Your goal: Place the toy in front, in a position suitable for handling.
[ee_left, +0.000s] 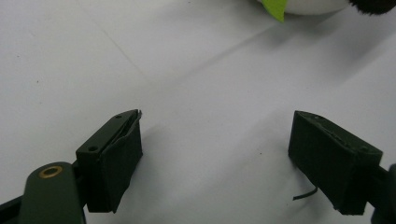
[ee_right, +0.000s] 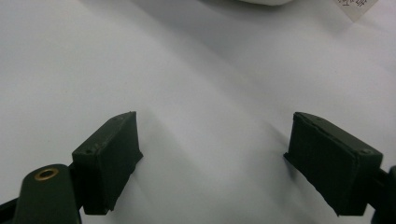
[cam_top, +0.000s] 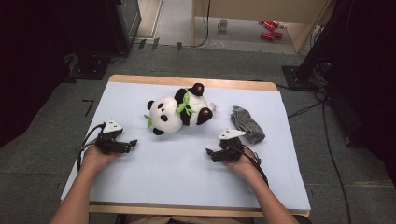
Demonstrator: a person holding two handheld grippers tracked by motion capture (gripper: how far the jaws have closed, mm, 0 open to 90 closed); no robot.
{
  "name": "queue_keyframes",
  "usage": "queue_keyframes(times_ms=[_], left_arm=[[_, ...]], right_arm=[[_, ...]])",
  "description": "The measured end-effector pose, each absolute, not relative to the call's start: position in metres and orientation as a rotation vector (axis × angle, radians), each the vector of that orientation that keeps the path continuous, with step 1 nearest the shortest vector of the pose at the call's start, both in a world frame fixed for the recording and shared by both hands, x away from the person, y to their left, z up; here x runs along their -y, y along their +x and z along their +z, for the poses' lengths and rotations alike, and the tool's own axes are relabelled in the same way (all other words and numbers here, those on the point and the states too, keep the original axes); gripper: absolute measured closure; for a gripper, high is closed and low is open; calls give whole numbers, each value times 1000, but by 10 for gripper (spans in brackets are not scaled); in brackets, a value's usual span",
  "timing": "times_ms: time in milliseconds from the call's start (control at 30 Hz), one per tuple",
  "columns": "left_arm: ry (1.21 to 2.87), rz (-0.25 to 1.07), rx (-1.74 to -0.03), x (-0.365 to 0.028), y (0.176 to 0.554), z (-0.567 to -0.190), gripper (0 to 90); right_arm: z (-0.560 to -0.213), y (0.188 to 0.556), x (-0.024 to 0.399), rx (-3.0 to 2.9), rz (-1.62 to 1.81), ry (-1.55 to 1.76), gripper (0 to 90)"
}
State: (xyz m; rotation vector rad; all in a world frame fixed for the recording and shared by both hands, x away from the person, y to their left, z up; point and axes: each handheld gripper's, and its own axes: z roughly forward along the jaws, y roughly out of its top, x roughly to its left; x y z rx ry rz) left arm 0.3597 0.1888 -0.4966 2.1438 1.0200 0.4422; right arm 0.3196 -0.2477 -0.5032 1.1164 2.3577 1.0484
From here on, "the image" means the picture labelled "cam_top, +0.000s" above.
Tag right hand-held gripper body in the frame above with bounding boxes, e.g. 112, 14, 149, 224
218, 128, 247, 163

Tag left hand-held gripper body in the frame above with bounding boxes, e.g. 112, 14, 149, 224
94, 119, 126, 155

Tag grey knitted cloth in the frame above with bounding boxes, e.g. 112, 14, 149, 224
230, 105, 266, 146

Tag panda plush toy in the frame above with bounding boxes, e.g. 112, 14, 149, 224
143, 82, 218, 136

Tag person's left hand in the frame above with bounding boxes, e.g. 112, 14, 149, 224
81, 144, 126, 175

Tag person's right hand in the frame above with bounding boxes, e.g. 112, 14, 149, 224
223, 147, 263, 183

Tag black tape corner mark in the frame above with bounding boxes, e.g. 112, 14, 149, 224
81, 98, 95, 118

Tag light blue table mat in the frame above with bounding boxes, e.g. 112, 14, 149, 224
60, 81, 312, 211

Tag person's beige trousers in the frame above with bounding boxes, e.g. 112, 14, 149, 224
124, 214, 255, 224

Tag wooden table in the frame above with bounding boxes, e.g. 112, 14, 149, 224
60, 74, 311, 218

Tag black stand base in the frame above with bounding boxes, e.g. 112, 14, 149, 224
68, 54, 110, 82
281, 64, 316, 91

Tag black cabinet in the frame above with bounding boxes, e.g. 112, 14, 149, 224
106, 0, 143, 56

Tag wooden shelf unit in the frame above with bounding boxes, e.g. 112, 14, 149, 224
191, 0, 332, 56

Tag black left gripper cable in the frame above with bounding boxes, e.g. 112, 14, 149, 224
76, 122, 106, 174

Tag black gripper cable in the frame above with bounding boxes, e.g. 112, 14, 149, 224
236, 144, 270, 188
76, 122, 106, 174

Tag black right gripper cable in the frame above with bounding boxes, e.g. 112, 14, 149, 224
236, 144, 270, 188

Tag black floor cable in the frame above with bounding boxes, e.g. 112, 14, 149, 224
287, 100, 325, 119
320, 92, 353, 224

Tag black hanging cable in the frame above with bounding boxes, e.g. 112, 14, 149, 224
191, 0, 212, 49

